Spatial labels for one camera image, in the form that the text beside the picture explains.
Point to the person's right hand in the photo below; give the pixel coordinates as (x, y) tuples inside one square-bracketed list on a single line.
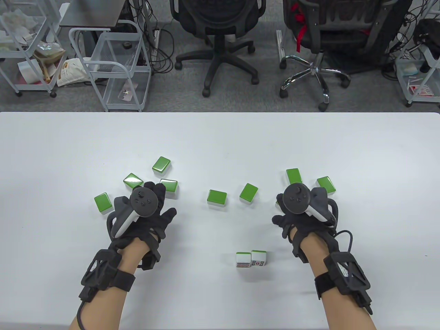
[(302, 225)]

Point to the person's left hand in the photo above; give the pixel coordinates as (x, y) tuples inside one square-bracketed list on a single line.
[(154, 227)]

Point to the green white mahjong tile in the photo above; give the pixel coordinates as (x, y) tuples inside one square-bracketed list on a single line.
[(242, 259), (259, 258)]

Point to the person's left forearm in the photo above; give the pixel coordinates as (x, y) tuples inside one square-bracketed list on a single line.
[(103, 309)]

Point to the person's right forearm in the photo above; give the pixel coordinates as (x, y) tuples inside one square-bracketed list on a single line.
[(343, 309)]

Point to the black white handheld controller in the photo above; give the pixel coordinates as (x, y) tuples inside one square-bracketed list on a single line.
[(142, 201), (296, 198)]

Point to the black glove sensor box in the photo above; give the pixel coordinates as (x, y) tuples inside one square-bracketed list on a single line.
[(151, 263), (300, 254)]

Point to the small clear packet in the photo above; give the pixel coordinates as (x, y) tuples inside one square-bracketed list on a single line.
[(125, 94)]

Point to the white printed paper bag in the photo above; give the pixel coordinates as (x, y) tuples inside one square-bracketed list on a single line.
[(72, 70)]

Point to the red white box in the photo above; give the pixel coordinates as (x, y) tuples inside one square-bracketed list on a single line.
[(422, 90)]

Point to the black tape roll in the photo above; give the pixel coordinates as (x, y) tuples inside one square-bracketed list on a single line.
[(127, 45)]

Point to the white power strip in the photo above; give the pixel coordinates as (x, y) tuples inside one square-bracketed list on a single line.
[(157, 43)]

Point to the wooden stick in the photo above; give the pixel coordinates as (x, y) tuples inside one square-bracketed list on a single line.
[(46, 72)]

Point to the light blue cloth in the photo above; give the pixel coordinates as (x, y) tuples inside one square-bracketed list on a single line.
[(410, 69)]

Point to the pink paper sheet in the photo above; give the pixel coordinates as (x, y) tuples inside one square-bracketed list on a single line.
[(24, 79)]

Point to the white paper sheet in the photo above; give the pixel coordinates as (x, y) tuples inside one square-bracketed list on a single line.
[(29, 68)]

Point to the crinkled snack package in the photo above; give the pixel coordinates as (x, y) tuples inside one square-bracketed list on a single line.
[(50, 51)]

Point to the black office chair chrome base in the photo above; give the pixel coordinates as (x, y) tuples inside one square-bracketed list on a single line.
[(343, 24)]

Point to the dark grey desk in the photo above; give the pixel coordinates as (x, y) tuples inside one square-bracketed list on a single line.
[(92, 13)]

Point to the black bag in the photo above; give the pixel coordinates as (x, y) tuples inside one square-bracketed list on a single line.
[(428, 34)]

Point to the crumpled white plastic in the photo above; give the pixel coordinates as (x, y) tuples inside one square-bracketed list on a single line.
[(15, 20)]

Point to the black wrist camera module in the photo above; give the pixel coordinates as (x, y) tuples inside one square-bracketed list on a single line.
[(347, 271), (99, 271)]

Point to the white metal rail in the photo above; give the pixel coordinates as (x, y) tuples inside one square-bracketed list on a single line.
[(280, 44)]

